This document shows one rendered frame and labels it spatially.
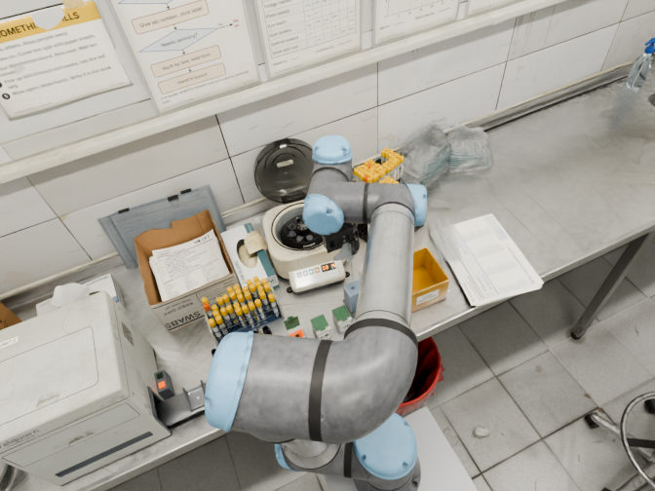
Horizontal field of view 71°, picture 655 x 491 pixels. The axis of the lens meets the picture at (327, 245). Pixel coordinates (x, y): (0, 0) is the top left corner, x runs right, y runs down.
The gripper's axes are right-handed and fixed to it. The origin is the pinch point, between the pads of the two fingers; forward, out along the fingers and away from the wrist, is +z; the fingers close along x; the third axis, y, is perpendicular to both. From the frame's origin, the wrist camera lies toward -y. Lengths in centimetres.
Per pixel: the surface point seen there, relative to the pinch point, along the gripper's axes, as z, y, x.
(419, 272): 24.4, -23.0, -0.9
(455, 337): 113, -57, -11
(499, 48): -7, -85, -49
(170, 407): 21, 56, 5
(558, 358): 113, -90, 20
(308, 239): 14.5, 3.4, -22.0
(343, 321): 18.5, 6.3, 6.0
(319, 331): 19.6, 13.4, 5.1
